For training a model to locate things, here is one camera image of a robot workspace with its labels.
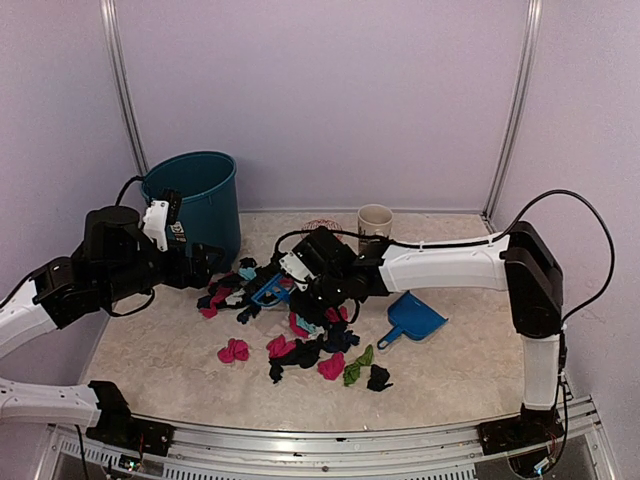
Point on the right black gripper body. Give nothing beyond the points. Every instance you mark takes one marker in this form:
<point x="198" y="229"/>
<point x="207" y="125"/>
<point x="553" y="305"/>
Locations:
<point x="330" y="295"/>

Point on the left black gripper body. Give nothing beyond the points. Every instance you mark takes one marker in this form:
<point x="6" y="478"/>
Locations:
<point x="177" y="275"/>

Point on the blue hand brush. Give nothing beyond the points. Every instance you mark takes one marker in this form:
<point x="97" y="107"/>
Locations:
<point x="275" y="291"/>

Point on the blue plastic dustpan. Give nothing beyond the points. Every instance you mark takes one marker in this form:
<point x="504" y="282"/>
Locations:
<point x="411" y="317"/>

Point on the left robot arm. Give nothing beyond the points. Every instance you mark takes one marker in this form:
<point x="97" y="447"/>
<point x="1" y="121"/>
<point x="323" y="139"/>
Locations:
<point x="123" y="253"/>

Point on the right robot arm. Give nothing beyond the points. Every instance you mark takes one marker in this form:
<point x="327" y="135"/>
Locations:
<point x="470" y="370"/>

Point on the pile of coloured paper scraps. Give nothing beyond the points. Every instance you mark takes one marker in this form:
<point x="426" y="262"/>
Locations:
<point x="321" y="345"/>

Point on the patterned red ceramic bowl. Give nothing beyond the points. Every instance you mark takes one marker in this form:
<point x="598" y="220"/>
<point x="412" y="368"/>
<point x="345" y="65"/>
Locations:
<point x="321" y="222"/>

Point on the cream ceramic mug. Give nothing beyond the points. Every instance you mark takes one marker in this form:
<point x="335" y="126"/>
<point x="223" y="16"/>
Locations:
<point x="374" y="220"/>

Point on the teal plastic waste bin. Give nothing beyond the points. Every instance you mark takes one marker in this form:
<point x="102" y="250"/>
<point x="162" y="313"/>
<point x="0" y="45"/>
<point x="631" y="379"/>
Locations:
<point x="209" y="212"/>

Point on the isolated pink paper scrap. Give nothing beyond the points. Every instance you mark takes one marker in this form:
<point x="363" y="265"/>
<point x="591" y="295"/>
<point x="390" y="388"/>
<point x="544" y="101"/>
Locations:
<point x="235" y="350"/>

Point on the green paper scrap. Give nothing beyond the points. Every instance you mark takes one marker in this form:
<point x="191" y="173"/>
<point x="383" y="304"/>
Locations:
<point x="352" y="372"/>

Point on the isolated black paper scrap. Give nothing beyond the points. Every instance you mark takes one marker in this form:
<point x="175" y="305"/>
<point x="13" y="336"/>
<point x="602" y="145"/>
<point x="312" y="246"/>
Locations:
<point x="379" y="379"/>

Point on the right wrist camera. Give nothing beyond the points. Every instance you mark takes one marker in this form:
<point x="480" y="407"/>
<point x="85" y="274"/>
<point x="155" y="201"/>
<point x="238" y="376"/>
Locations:
<point x="319" y="252"/>

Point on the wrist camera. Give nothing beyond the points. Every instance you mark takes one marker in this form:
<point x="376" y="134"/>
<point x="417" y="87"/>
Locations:
<point x="158" y="215"/>
<point x="319" y="252"/>

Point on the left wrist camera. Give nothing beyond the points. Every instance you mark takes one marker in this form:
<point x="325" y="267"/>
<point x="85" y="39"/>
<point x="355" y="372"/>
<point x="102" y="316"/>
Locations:
<point x="158" y="215"/>

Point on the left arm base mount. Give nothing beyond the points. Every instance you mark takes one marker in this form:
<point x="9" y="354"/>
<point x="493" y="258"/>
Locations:
<point x="117" y="426"/>

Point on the front aluminium rail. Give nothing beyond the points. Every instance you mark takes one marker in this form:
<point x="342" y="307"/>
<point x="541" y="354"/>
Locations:
<point x="199" y="452"/>

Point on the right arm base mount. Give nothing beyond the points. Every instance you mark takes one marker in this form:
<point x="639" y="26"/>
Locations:
<point x="527" y="428"/>

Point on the left aluminium frame post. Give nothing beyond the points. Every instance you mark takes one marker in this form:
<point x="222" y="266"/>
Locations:
<point x="108" y="10"/>

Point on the aluminium frame post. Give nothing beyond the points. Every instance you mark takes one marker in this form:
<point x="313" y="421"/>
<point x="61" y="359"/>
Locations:
<point x="517" y="107"/>
<point x="108" y="10"/>

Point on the right aluminium frame post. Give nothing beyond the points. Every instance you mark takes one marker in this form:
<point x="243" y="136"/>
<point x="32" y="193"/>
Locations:
<point x="517" y="107"/>

